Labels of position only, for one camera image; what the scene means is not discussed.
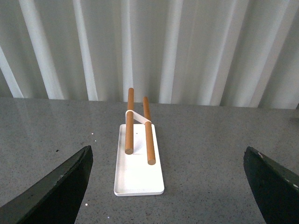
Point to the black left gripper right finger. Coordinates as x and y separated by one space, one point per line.
274 187

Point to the white towel rack stand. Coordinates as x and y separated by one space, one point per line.
138 167

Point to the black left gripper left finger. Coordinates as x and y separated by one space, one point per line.
56 198

